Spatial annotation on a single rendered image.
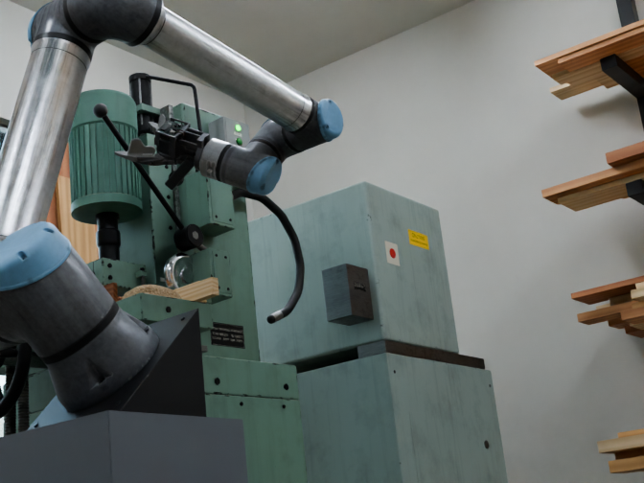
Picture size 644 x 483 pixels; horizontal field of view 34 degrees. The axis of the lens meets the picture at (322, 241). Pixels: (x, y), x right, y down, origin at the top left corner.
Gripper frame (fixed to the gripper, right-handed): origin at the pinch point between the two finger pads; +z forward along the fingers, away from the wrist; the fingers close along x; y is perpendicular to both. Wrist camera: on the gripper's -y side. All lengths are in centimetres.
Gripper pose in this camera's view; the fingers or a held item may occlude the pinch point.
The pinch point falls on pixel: (130, 139)
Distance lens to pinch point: 251.6
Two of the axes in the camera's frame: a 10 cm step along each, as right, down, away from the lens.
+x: -4.0, 5.4, -7.4
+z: -9.1, -3.1, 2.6
